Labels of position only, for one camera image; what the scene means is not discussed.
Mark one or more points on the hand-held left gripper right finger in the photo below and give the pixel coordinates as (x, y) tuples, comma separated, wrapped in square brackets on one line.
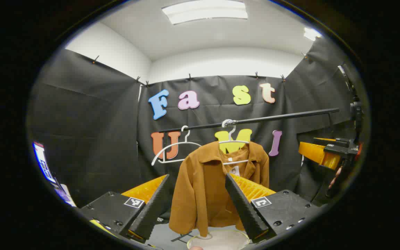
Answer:
[(245, 208)]

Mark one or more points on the small ceiling light panel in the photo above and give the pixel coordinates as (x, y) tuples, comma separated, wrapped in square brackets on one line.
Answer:
[(311, 33)]

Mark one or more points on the white laundry hamper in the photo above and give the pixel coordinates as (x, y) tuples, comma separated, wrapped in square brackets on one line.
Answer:
[(221, 239)]

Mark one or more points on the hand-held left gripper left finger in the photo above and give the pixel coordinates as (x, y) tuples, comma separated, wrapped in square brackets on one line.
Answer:
[(151, 211)]

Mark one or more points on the black clothes rack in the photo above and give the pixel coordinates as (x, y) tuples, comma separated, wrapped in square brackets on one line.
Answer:
[(283, 118)]

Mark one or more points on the brown jacket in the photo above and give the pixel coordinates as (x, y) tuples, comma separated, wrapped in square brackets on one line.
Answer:
[(200, 187)]

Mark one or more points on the black backdrop cloth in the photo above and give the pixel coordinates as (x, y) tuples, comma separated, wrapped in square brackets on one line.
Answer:
[(92, 121)]

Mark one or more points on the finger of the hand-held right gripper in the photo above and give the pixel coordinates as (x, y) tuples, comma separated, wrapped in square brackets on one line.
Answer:
[(332, 141), (318, 154)]

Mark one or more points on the white clothes hanger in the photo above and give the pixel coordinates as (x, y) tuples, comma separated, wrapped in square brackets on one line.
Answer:
[(186, 141), (234, 141)]

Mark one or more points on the large ceiling light panel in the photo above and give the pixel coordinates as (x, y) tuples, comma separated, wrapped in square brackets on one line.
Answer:
[(203, 12)]

